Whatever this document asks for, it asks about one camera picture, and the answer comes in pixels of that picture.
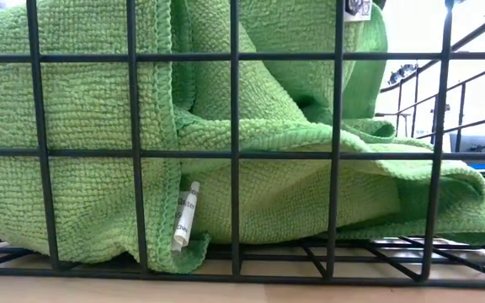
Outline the black computer monitor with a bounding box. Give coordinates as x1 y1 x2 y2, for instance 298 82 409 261
450 134 485 155

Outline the black shiny background fixture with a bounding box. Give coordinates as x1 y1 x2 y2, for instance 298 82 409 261
387 62 419 87

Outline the green microfiber towel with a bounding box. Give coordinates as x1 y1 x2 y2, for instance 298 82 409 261
170 0 397 140
0 0 212 274
177 117 485 246

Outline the black wire basket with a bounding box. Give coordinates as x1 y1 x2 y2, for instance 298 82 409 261
0 0 485 291

